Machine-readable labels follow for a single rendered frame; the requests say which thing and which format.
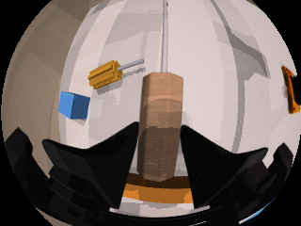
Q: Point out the small blue block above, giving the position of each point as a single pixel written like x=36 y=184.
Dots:
x=74 y=106

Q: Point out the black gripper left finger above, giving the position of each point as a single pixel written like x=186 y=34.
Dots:
x=106 y=165

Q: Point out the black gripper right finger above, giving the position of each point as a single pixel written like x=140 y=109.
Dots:
x=210 y=167

